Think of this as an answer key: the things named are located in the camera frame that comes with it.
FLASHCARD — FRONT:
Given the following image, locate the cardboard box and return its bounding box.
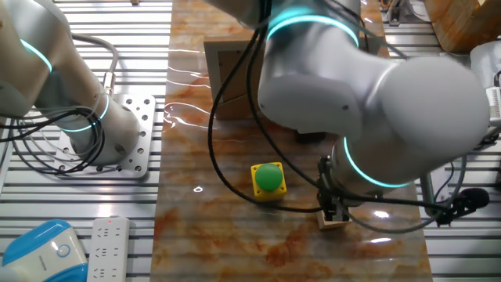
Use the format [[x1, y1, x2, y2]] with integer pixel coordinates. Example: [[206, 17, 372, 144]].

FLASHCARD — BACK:
[[424, 0, 501, 54]]

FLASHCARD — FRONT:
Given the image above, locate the wooden picture frame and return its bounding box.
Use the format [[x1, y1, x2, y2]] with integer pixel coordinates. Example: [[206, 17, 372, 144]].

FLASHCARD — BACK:
[[203, 37, 271, 121]]

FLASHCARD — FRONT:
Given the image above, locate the blue white device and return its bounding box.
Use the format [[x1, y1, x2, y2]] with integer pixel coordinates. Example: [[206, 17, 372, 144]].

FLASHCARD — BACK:
[[0, 219, 89, 282]]

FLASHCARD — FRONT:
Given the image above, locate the white crumpled tissue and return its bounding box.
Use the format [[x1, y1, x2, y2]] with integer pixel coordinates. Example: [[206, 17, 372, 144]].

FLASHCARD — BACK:
[[469, 38, 501, 79]]

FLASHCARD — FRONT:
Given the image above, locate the white power strip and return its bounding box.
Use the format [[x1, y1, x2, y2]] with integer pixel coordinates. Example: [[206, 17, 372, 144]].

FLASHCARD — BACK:
[[85, 216, 131, 282]]

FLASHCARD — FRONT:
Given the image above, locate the black braided cable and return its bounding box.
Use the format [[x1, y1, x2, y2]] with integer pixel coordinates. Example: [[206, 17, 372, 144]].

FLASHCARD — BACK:
[[206, 23, 326, 215], [244, 0, 447, 208]]

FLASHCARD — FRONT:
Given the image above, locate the grey microphone bracket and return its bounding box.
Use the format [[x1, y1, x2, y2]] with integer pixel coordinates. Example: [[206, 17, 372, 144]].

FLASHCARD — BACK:
[[420, 166, 449, 217]]

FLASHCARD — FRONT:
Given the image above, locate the small silver camera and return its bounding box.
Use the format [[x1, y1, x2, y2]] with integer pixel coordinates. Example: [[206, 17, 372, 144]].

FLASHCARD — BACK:
[[485, 70, 501, 118]]

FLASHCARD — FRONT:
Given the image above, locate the large light wooden cube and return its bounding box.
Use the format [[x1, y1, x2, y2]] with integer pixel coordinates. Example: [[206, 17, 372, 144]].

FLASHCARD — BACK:
[[315, 209, 353, 231]]

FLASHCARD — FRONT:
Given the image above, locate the marble pattern mat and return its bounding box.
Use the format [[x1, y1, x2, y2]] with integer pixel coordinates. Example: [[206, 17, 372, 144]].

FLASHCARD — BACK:
[[150, 0, 434, 282]]

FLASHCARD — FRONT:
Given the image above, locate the thin grey cable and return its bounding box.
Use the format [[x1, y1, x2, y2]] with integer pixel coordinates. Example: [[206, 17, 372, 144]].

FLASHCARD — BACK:
[[346, 154, 469, 235]]

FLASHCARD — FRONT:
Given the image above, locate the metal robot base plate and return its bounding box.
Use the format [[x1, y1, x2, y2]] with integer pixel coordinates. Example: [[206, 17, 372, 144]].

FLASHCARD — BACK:
[[52, 93, 157, 180]]

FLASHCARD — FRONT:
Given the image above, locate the black cable loop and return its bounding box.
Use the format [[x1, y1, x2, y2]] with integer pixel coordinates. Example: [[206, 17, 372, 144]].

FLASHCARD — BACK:
[[0, 103, 107, 175]]

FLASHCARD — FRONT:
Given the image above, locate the yellow box green button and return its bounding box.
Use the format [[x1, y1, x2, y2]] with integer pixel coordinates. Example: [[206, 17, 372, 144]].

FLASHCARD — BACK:
[[250, 161, 287, 204]]

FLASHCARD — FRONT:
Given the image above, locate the thick grey cable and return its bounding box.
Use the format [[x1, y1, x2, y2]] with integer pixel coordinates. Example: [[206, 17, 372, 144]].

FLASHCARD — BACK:
[[70, 33, 120, 97]]

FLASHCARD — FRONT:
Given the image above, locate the aluminium pole stand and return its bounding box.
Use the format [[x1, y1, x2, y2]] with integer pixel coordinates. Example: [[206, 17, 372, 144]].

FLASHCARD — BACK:
[[381, 0, 412, 27]]

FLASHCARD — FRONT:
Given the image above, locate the grey box red button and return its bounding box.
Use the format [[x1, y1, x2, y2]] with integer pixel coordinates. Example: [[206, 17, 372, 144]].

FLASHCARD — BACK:
[[295, 131, 326, 144]]

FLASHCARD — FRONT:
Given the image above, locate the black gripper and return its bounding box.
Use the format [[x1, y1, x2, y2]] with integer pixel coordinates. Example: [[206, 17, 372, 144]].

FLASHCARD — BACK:
[[321, 183, 355, 224]]

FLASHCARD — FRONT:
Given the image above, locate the black foam microphone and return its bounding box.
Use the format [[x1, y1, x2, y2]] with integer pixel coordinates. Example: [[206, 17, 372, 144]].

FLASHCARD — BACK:
[[436, 187, 491, 227]]

